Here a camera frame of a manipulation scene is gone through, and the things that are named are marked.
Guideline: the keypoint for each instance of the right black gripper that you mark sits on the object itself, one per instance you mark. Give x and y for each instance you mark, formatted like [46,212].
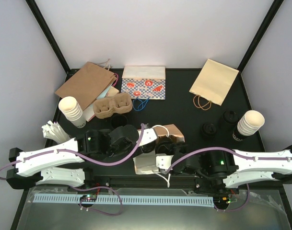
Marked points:
[181,147]

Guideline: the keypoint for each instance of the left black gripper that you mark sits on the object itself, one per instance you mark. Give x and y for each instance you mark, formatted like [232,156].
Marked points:
[141,150]

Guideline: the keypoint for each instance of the orange paper bag white handles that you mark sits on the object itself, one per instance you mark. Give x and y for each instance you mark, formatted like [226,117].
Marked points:
[145,163]

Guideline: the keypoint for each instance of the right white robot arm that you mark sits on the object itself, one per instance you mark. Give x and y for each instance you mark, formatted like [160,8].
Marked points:
[220,170]

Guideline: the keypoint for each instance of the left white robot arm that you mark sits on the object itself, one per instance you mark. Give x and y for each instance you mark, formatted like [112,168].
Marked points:
[102,147]

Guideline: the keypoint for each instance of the black coffee cup open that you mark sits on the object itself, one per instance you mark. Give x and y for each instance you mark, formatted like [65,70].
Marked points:
[118,120]

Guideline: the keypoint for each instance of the black cup lid stack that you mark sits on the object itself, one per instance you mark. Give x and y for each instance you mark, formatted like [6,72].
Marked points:
[208,130]

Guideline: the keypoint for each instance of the right base circuit board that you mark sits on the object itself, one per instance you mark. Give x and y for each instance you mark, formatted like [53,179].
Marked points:
[225,200]

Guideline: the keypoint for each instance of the base circuit board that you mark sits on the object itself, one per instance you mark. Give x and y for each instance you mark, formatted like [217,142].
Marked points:
[225,200]
[88,198]

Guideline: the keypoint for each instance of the black lidded cup right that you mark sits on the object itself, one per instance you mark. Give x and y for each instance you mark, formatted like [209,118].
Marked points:
[228,121]

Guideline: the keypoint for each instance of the pink white paper bag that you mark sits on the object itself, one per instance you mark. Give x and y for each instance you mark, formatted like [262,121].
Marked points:
[108,92]

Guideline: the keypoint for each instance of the blue checkered paper bag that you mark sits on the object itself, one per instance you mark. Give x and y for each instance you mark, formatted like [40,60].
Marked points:
[144,82]

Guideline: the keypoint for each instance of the right stack paper cups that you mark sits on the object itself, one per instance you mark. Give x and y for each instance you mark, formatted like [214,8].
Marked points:
[248,125]

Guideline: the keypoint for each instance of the stack paper cups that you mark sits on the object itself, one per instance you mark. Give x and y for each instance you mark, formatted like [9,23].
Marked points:
[248,125]
[73,112]

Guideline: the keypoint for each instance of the left base circuit board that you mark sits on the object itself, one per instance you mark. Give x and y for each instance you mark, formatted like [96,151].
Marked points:
[88,198]

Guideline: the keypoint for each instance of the brown kraft paper bag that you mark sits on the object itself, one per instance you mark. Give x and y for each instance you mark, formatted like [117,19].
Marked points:
[86,84]

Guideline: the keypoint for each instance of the left stack paper cups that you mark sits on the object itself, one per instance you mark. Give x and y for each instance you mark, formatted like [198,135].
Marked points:
[73,112]

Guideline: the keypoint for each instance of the white wrapped straws bundle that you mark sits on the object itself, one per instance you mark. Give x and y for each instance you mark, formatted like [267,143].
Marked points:
[54,131]

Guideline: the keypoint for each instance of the light blue cable duct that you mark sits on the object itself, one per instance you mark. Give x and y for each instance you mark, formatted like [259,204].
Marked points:
[194,201]

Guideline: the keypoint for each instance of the tan paper bag brown handles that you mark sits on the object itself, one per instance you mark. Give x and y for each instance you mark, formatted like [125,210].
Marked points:
[212,84]

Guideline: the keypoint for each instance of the left black frame post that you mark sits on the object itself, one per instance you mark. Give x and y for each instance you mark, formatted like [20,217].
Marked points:
[48,34]

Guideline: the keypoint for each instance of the black frame post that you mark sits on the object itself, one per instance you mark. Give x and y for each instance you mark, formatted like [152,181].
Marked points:
[48,34]
[274,8]

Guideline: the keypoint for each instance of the right black frame post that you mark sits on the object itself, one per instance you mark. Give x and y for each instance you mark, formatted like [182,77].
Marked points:
[274,8]

